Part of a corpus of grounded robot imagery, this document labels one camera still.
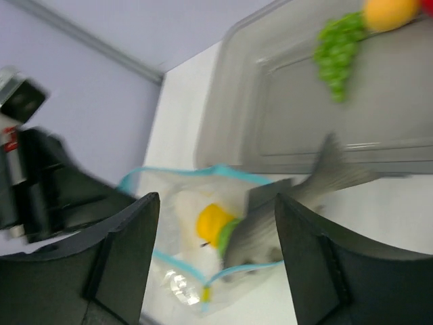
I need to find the red toy tomato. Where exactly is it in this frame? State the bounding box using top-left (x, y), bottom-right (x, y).
top-left (420, 0), bottom-right (433, 18)

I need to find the green toy grapes bunch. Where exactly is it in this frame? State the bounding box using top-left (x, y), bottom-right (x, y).
top-left (313, 12), bottom-right (367, 103)

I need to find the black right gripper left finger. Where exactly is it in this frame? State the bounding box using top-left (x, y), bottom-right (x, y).
top-left (1, 193), bottom-right (160, 324)

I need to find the clear grey plastic tray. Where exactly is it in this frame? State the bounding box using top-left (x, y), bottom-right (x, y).
top-left (196, 1), bottom-right (432, 175)

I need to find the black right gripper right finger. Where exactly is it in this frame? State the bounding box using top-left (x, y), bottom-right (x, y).
top-left (280, 214), bottom-right (432, 324)

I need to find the orange toy fruit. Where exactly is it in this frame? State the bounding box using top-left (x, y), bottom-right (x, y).
top-left (361, 0), bottom-right (420, 33)

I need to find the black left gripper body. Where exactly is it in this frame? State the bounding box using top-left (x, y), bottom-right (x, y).
top-left (1, 127), bottom-right (136, 243)

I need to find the yellow toy lemon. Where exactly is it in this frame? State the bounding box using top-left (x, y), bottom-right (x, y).
top-left (196, 203), bottom-right (235, 248)

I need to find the clear zip top bag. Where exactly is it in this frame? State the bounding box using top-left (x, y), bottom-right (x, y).
top-left (118, 165), bottom-right (280, 315)

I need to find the grey toy fish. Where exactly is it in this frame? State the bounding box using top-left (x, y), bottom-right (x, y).
top-left (221, 133), bottom-right (380, 272)

